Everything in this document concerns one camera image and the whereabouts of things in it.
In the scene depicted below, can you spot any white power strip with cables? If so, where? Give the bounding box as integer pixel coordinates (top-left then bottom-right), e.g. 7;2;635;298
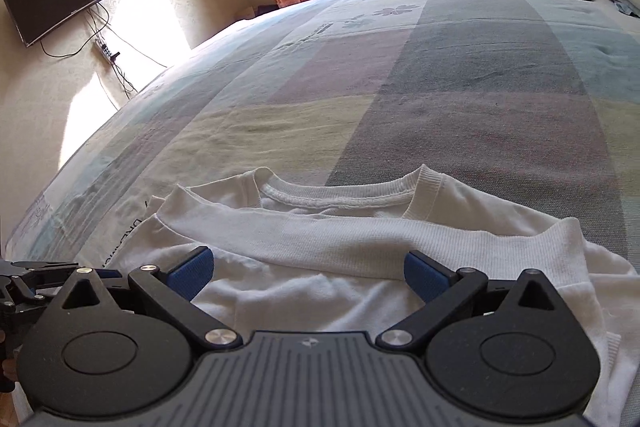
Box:
40;2;168;108

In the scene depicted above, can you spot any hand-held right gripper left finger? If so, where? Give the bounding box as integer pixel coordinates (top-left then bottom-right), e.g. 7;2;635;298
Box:
59;246;241;350

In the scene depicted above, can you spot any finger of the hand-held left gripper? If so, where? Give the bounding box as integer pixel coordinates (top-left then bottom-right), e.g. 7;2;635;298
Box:
10;260;83;278
12;277;68;305

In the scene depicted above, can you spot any white printed sweatshirt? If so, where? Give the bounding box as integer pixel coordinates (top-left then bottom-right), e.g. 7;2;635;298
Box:
100;164;640;427

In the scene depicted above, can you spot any bed with patchwork sheet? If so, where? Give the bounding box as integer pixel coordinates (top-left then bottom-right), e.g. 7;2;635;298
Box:
5;0;640;427

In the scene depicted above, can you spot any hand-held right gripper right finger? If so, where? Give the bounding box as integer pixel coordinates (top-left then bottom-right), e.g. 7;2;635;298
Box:
375;250;564;350

